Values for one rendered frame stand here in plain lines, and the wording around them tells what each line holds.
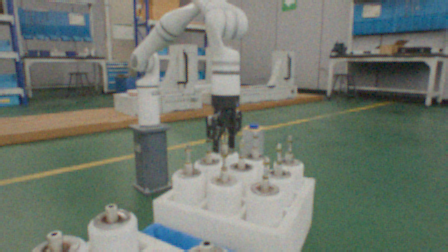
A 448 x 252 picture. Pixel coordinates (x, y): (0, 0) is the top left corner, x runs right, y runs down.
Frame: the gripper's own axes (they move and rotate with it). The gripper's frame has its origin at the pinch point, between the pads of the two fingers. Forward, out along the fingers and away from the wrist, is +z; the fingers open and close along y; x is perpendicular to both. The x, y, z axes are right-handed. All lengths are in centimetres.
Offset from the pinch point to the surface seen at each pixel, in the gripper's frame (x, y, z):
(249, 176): -2.7, 9.2, 11.0
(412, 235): -47, 46, 34
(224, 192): -2.9, -4.2, 11.0
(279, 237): -19.4, -5.5, 17.1
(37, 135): 197, 27, 32
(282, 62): 137, 350, -27
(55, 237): 5.1, -42.6, 7.0
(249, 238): -12.1, -6.5, 19.7
